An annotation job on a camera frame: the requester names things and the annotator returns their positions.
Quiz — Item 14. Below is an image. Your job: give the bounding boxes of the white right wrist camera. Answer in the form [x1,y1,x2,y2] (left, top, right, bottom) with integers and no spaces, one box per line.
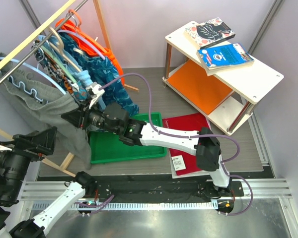
[86,82,106,110]

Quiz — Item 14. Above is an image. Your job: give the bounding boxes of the green plastic tray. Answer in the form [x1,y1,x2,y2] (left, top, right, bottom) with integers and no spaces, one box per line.
[89,125,167,164]

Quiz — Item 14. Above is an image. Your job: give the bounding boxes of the light blue shorts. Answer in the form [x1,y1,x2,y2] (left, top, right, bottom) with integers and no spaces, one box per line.
[37,34,100,95]

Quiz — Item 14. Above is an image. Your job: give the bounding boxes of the red folder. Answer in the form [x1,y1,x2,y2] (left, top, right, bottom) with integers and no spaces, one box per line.
[162,113,211,175]

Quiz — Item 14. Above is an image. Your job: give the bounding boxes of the blue cover book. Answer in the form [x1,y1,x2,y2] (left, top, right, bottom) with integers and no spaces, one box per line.
[197,43,254,71]

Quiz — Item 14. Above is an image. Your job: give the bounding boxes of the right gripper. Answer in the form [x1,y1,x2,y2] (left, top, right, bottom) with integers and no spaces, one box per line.
[62,97,120,135]

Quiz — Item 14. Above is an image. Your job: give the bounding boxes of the orange folder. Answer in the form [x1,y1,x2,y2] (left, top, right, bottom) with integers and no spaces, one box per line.
[167,60,233,115]

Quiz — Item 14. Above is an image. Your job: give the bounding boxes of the dark teal patterned shorts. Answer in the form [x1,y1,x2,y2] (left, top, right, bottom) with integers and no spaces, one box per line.
[59,33,139,117]

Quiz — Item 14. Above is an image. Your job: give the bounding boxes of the white two-tier side table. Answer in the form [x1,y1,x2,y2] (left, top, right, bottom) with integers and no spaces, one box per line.
[162,21,284,135]

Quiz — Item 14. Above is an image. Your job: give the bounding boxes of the light blue hanger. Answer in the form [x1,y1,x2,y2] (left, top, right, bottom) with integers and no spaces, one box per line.
[8,63,66,104]

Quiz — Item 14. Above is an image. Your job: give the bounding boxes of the white papers under folder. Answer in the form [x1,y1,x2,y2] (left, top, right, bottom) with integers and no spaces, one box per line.
[170,155,208,179]

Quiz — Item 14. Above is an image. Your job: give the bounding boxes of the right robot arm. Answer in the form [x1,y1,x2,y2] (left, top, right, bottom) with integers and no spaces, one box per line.
[61,104,232,196]

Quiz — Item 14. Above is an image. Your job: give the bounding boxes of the orange hanger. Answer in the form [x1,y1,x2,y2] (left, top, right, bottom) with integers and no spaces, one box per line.
[68,9,82,28]

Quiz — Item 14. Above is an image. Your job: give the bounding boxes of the metal clothes rail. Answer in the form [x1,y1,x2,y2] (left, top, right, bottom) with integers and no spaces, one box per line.
[0,0,86,84]

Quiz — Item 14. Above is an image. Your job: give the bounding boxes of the beige hanger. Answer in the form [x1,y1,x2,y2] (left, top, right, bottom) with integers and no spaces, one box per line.
[49,26,81,72]

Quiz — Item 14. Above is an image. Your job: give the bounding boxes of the wooden clothes rack frame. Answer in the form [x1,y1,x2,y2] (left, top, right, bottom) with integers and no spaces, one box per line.
[0,0,140,178]

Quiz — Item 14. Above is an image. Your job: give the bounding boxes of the grey shorts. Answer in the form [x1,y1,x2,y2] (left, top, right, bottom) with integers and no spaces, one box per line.
[0,69,91,170]

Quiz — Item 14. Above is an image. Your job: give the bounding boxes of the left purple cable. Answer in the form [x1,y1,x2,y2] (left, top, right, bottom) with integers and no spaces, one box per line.
[75,193,116,214]

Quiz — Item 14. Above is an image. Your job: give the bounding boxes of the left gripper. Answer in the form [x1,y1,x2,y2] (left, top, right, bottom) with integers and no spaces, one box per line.
[0,123,59,200]

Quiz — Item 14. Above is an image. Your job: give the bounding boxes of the mint green hanger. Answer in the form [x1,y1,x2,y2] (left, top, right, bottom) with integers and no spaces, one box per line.
[40,46,77,84]

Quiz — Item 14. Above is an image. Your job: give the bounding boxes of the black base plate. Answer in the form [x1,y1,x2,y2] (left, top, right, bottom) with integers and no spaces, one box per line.
[95,180,244,200]

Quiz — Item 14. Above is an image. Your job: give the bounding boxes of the lilac hanger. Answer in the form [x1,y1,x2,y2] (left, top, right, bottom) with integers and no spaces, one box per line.
[58,30,105,60]

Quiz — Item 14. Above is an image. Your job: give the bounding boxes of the orange teal cartoon shorts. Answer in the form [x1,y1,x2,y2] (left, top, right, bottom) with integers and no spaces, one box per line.
[34,42,92,101]

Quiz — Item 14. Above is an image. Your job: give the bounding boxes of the floral cover book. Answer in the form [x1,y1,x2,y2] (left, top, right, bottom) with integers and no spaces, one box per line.
[184,17,235,49]

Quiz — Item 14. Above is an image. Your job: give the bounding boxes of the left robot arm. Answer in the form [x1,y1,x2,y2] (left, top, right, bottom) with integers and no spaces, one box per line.
[0,126,97,238]

